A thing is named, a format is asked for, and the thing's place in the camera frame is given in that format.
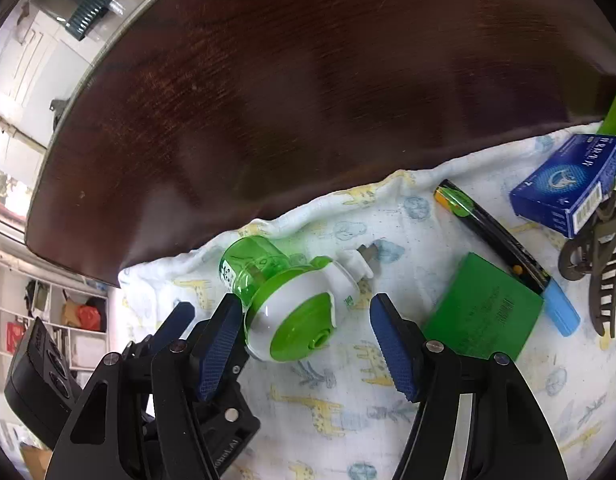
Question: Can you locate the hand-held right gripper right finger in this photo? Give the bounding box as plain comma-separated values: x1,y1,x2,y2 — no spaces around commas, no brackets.
369,292,569,480

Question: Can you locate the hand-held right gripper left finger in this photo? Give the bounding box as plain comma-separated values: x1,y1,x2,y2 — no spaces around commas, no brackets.
45,292,251,480

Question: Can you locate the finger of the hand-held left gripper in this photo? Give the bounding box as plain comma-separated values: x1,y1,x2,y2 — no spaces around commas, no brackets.
122,301,196,362

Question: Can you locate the green white mosquito repellent heater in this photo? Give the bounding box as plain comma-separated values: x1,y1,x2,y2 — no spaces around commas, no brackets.
219,235,384,363

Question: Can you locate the small green box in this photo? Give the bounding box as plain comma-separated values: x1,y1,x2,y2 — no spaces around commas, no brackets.
422,252,545,361

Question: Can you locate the black marker with blue cap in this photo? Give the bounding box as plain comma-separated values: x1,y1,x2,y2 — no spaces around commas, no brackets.
434,179,581,337

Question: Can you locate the brown hair claw clip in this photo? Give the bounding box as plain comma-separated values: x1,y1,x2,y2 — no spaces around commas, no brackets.
558,191,616,338

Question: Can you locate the blue medicine carton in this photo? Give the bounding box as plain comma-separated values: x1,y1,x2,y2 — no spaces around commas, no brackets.
509,133,616,239

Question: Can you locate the giraffe printed blanket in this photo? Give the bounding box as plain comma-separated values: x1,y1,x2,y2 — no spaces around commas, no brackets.
115,120,616,480

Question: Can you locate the red bag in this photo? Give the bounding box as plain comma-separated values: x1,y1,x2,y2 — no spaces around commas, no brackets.
63,302,101,332

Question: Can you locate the white shelf unit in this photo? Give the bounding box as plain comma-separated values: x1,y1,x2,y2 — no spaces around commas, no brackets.
0,260,111,396

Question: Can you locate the metal faucet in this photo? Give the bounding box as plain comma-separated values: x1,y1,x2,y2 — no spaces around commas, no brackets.
49,97,70,126

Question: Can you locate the dark wooden board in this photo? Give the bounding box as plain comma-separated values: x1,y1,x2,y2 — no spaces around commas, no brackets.
24,0,616,288

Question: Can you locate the dark paper towel dispenser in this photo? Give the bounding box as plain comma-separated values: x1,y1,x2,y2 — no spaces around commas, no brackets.
30,0,134,42

